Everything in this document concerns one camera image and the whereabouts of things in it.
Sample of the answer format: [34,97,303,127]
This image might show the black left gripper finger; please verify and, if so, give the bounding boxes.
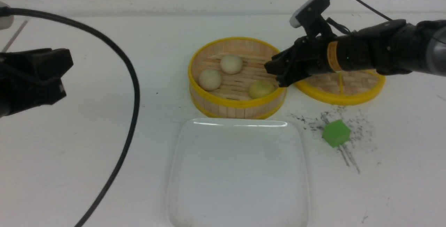
[1,48,74,81]
[0,77,67,117]

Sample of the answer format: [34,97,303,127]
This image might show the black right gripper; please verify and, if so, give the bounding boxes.
[264,36,336,88]

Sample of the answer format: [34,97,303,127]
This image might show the yellow steamed bun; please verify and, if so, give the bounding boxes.
[248,80,275,99]

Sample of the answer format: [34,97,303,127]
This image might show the white steamed bun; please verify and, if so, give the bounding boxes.
[220,54,243,75]
[199,69,222,91]

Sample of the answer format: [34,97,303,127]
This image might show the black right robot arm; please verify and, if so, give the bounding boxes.
[264,18,446,87]

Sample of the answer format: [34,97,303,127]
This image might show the white square plate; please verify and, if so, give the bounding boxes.
[166,118,311,227]

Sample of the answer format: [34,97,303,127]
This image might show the yellow-rimmed bamboo steamer basket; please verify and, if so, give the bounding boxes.
[188,37,287,119]

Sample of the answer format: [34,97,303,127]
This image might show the yellow-rimmed bamboo steamer lid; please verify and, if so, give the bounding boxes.
[294,70,386,106]

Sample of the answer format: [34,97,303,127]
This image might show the green cube block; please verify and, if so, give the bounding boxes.
[322,120,352,149]

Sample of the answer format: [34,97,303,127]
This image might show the black left camera cable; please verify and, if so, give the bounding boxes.
[0,7,141,227]

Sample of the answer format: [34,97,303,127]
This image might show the black camera cable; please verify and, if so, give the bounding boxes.
[328,0,393,34]
[0,7,141,227]

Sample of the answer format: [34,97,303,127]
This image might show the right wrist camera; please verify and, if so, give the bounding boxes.
[289,0,333,38]

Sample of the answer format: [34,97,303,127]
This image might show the black right camera cable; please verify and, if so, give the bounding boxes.
[328,0,393,34]

